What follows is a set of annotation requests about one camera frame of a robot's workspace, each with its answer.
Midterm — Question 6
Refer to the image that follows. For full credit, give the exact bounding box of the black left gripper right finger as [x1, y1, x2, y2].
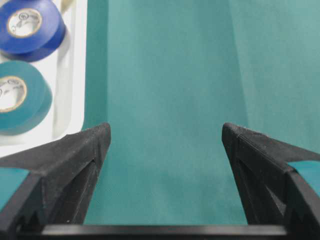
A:
[221, 122, 320, 240]

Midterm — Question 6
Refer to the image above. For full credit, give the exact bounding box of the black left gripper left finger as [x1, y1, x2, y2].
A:
[0, 123, 111, 240]

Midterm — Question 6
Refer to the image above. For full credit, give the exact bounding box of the green tape roll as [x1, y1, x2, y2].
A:
[0, 61, 53, 136]

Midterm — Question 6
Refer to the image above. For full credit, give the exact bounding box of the blue tape roll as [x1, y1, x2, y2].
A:
[0, 0, 66, 62]

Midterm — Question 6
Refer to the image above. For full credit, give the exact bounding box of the white plastic tray case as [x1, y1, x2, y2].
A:
[0, 0, 88, 156]

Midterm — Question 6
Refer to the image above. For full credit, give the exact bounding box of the green table cloth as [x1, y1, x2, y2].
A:
[83, 0, 320, 226]

